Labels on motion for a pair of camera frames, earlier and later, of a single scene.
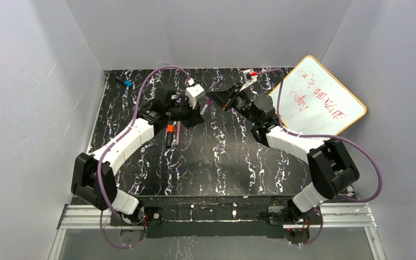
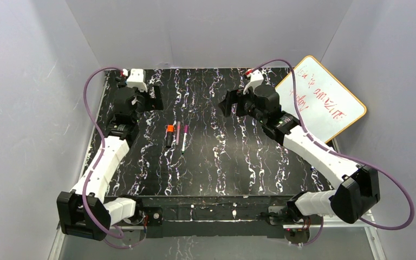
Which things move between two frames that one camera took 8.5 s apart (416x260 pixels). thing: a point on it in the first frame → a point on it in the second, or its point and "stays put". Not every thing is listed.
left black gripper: [185, 111] → [150, 99]
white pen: [203, 109] → [184, 143]
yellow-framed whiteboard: [312, 100] stays put
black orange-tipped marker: [169, 139] stays put
